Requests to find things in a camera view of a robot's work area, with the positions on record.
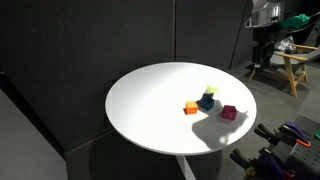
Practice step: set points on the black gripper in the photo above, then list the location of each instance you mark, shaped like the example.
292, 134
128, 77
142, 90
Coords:
265, 43

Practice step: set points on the blue block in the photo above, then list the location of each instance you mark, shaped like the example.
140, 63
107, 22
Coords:
206, 104

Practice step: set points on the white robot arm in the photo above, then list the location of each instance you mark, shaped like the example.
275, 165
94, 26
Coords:
265, 11

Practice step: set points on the yellow-green block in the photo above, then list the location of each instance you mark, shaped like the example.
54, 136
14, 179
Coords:
211, 89

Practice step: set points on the magenta block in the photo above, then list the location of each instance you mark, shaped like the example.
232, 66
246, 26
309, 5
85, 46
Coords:
229, 112

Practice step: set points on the orange block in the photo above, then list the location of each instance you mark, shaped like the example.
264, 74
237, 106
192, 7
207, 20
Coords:
191, 108

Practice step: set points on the crumpled clear plastic bag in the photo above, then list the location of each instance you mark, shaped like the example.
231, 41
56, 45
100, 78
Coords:
285, 44

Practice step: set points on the wooden chair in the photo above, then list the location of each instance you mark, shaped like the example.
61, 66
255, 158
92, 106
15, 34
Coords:
295, 63

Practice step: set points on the black spring clamp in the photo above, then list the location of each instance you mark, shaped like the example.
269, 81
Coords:
265, 131
241, 159

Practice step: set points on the purple clamp with orange tip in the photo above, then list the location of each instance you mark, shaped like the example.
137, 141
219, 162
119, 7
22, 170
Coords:
296, 133

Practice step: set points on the small green object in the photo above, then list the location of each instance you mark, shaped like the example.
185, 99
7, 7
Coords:
317, 135

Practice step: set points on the purple spring clamp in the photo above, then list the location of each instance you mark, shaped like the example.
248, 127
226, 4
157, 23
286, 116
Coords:
271, 166

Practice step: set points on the perforated mounting board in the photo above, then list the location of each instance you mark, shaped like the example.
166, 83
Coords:
305, 160

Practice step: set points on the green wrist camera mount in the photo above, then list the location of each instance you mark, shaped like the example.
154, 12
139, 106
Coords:
295, 21

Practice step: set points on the white table pedestal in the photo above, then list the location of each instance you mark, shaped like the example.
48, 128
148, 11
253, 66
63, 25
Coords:
186, 168

